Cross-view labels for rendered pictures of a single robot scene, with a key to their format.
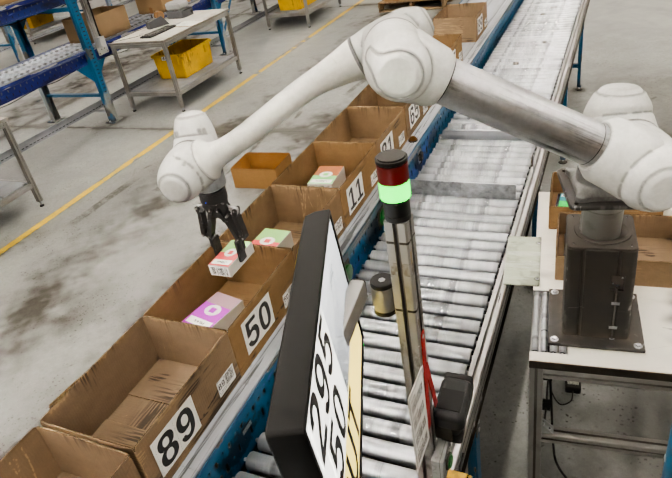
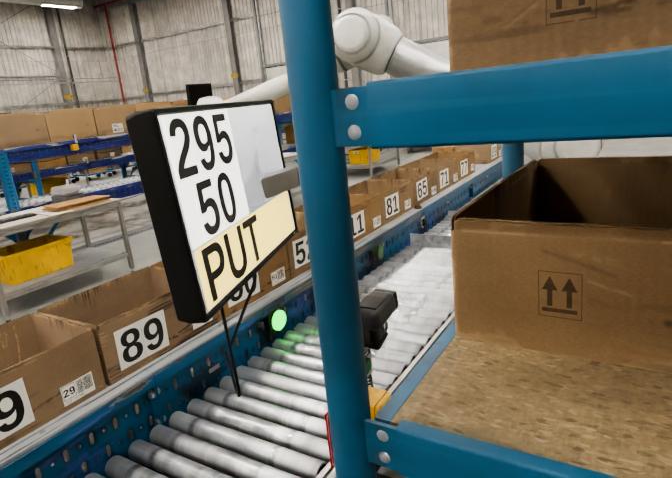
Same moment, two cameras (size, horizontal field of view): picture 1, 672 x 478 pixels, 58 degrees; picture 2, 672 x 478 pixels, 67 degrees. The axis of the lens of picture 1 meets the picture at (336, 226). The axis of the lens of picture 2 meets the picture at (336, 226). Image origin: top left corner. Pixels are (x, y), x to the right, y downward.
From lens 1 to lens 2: 0.59 m
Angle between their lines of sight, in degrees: 17
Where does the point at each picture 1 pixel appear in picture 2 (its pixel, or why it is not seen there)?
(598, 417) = not seen: hidden behind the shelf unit
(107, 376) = (106, 302)
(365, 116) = (381, 187)
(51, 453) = (39, 345)
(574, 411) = not seen: hidden behind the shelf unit
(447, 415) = (364, 311)
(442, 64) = (388, 32)
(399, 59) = (351, 19)
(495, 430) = not seen: hidden behind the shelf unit
